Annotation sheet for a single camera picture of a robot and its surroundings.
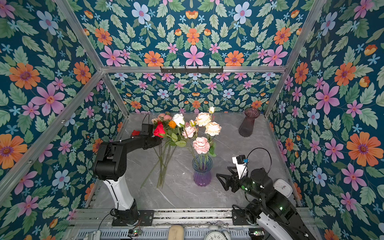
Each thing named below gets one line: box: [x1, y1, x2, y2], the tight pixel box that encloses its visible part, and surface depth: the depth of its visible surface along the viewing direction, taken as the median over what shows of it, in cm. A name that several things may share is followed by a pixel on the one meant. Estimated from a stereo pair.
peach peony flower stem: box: [195, 106, 222, 169], surface depth 67 cm
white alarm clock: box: [203, 225, 232, 240], surface depth 67 cm
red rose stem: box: [153, 123, 199, 160], surface depth 66 cm
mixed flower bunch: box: [139, 112, 185, 190], surface depth 92 cm
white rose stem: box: [172, 113, 200, 160], surface depth 63 cm
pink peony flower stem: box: [181, 119, 210, 170], surface depth 66 cm
